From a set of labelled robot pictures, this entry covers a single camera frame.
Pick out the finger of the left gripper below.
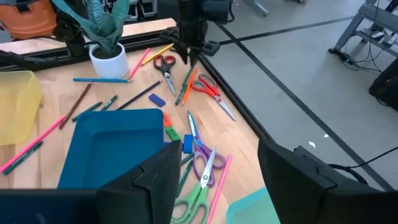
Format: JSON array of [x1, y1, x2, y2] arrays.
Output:
[[175, 44, 190, 65], [188, 45, 201, 67]]

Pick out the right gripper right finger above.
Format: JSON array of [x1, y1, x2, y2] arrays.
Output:
[[257, 138, 343, 224]]

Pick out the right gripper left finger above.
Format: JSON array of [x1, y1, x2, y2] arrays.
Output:
[[95, 141, 183, 224]]

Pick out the yellow pencil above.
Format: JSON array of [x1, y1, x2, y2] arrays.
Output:
[[141, 43, 175, 67]]

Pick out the orange pencil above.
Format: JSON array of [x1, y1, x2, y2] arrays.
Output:
[[181, 67, 198, 106]]

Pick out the green pencil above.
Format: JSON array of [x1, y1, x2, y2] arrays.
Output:
[[71, 101, 104, 123], [174, 66, 195, 106]]

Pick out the dark blue plastic bin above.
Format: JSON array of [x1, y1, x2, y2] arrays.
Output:
[[57, 108, 165, 190]]

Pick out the green plant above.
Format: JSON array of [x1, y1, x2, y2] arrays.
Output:
[[51, 0, 131, 80]]

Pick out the green pen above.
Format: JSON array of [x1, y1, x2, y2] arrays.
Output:
[[2, 140, 44, 176], [180, 152, 195, 166], [176, 159, 194, 198], [99, 95, 119, 112]]

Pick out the brown pencil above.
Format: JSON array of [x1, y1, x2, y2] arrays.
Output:
[[58, 83, 93, 131]]

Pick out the pink pencil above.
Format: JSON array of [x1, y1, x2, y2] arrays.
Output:
[[127, 47, 151, 80], [206, 153, 233, 224], [0, 115, 67, 174]]

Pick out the red and black scissors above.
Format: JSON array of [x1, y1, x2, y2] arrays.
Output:
[[152, 54, 177, 96]]

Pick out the teal translucent plastic bin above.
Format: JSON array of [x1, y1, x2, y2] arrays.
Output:
[[226, 185, 282, 224]]

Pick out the blue eraser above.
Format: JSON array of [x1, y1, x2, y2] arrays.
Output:
[[182, 134, 195, 154], [147, 93, 167, 108]]

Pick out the black pencil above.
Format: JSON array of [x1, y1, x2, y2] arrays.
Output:
[[116, 79, 164, 111]]

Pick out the green scissors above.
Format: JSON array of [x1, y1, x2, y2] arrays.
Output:
[[170, 147, 218, 224]]

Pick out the orange eraser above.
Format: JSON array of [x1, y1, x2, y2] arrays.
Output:
[[162, 112, 174, 129]]

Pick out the green eraser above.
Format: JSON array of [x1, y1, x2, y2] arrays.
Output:
[[164, 125, 182, 142]]

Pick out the blue and purple scissors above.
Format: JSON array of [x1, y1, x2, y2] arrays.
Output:
[[187, 110, 226, 188]]

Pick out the blue pencil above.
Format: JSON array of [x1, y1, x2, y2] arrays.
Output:
[[72, 77, 133, 84]]

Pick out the grey metal stand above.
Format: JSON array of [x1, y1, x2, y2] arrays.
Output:
[[328, 0, 398, 58]]

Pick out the orange bag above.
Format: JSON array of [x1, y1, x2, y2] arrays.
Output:
[[0, 0, 58, 40]]

